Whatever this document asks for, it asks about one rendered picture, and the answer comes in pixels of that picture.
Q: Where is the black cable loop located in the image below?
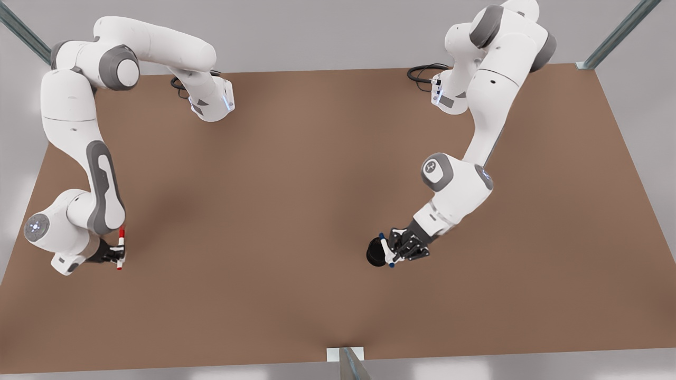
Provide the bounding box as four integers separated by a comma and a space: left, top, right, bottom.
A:
407, 64, 450, 93
170, 70, 222, 99

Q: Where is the silver frame post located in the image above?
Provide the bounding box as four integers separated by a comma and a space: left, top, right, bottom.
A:
326, 347, 372, 380
0, 4, 52, 65
576, 0, 662, 71

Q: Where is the black round pen holder cup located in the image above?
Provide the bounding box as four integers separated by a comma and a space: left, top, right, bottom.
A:
366, 237, 390, 268

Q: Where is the blue and white marker pen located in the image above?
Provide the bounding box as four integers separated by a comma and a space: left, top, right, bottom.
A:
379, 233, 396, 268

